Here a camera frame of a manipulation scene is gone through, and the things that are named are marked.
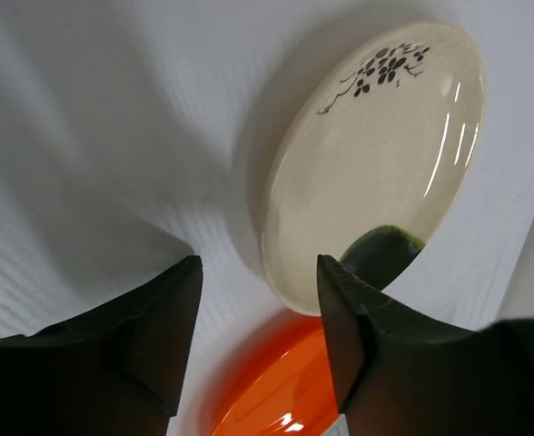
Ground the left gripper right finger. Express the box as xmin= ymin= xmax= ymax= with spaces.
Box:
xmin=317 ymin=255 xmax=534 ymax=435

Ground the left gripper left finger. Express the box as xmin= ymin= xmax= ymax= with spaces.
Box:
xmin=0 ymin=255 xmax=203 ymax=435

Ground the orange plastic plate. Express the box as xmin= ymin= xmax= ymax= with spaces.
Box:
xmin=205 ymin=314 xmax=339 ymax=435

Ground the cream plate with green spot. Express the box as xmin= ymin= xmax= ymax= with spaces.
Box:
xmin=259 ymin=22 xmax=485 ymax=316

